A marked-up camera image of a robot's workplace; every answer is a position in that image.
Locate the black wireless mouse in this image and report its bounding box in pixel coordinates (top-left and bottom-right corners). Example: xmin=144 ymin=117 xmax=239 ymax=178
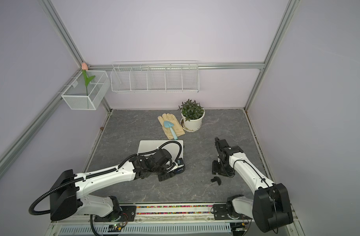
xmin=174 ymin=165 xmax=186 ymax=175

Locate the silver laptop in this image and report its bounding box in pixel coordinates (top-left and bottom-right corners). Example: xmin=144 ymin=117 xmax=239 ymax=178
xmin=138 ymin=140 xmax=184 ymax=169

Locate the black mouse battery cover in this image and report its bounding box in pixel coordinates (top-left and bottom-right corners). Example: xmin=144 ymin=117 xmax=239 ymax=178
xmin=210 ymin=177 xmax=222 ymax=186

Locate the light blue garden trowel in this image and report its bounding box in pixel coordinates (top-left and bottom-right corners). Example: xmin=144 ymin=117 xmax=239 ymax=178
xmin=163 ymin=121 xmax=178 ymax=140

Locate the white wire wall shelf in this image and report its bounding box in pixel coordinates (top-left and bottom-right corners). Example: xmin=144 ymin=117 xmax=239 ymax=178
xmin=111 ymin=61 xmax=200 ymax=93

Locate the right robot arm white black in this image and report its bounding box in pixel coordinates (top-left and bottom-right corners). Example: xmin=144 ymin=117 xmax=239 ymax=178
xmin=212 ymin=138 xmax=293 ymax=233

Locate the white mesh wall basket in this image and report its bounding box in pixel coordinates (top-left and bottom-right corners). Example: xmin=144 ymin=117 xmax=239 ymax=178
xmin=61 ymin=70 xmax=111 ymax=111

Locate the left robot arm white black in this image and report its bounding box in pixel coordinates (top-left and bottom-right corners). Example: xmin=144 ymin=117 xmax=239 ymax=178
xmin=28 ymin=140 xmax=185 ymax=221

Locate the white pot with green plant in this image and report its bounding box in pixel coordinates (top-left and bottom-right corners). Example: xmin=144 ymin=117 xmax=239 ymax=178
xmin=179 ymin=99 xmax=205 ymax=131

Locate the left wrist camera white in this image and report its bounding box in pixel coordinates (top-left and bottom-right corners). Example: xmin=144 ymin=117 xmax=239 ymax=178
xmin=173 ymin=158 xmax=185 ymax=173

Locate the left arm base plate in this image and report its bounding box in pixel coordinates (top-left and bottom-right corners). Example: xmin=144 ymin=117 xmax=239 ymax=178
xmin=93 ymin=205 xmax=137 ymax=222

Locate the white plant pot saucer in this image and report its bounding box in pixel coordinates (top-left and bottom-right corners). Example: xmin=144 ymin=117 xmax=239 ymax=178
xmin=180 ymin=118 xmax=202 ymax=132

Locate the beige work glove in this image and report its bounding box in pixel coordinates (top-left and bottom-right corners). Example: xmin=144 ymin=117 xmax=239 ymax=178
xmin=158 ymin=113 xmax=185 ymax=140

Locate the artificial pink tulip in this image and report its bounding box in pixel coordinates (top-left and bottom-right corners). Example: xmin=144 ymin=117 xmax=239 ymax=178
xmin=81 ymin=63 xmax=95 ymax=95

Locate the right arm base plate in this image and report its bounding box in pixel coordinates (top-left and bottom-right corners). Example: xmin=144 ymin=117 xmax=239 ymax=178
xmin=210 ymin=203 xmax=252 ymax=220

